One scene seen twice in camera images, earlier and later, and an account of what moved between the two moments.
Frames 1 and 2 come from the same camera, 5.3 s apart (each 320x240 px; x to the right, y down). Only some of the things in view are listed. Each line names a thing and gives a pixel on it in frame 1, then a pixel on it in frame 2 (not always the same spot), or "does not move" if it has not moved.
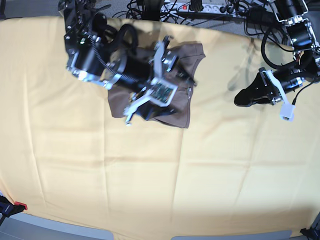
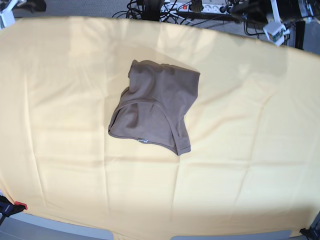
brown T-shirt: (188, 56) to (155, 107)
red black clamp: (7, 209) does not move
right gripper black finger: (257, 93) to (256, 11)
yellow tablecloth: (235, 170) does not move
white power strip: (185, 7) does not move
